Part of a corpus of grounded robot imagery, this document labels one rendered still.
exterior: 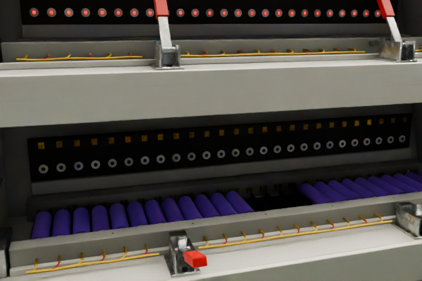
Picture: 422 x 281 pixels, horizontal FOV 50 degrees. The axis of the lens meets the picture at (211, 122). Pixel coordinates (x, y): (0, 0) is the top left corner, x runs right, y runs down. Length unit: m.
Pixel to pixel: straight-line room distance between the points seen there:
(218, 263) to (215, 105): 0.15
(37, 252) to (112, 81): 0.18
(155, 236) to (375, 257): 0.23
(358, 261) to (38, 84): 0.36
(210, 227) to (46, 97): 0.21
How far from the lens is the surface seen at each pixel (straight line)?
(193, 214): 0.52
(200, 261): 0.38
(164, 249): 0.48
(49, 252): 0.47
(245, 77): 0.45
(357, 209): 0.55
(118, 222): 0.51
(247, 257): 0.47
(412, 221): 0.55
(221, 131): 0.60
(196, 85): 0.44
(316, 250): 0.50
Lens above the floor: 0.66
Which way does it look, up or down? 3 degrees up
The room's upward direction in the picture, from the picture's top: 5 degrees counter-clockwise
